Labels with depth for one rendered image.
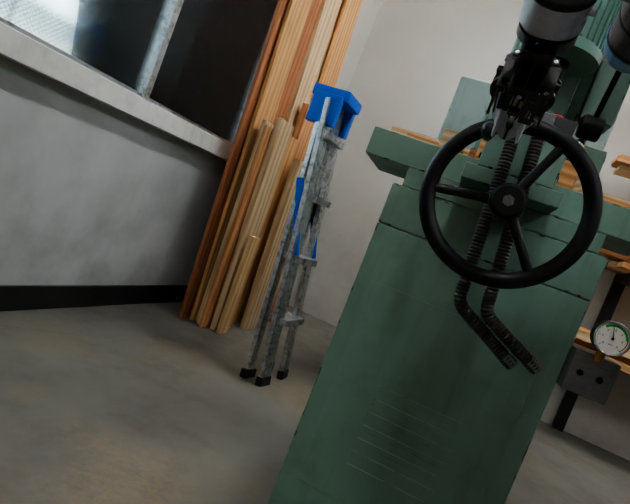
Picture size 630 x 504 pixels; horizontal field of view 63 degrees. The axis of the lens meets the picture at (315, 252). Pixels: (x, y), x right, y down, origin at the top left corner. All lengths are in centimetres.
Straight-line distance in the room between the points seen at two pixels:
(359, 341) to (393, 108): 283
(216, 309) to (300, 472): 141
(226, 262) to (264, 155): 53
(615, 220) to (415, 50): 294
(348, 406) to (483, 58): 304
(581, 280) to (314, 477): 68
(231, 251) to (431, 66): 208
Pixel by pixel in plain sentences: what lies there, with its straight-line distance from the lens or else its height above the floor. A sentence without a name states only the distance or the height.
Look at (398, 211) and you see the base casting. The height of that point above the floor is 75.
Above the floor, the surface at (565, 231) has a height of 82.
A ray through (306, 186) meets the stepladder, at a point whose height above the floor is 77.
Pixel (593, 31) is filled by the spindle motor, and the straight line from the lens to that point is 132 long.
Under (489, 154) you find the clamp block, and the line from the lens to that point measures 102.
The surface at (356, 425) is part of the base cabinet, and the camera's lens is 115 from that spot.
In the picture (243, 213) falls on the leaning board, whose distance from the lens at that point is 244.
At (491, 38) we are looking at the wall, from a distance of 390.
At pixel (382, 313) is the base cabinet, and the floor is 53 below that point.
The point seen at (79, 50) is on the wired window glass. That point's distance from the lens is 201.
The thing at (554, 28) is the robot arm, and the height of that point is 97.
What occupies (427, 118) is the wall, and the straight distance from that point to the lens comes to 373.
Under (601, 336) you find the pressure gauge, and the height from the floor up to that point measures 66.
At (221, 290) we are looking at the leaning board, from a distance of 251.
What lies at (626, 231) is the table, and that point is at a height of 86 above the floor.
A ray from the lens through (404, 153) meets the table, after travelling 112.
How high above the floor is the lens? 67
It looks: 4 degrees down
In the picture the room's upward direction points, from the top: 21 degrees clockwise
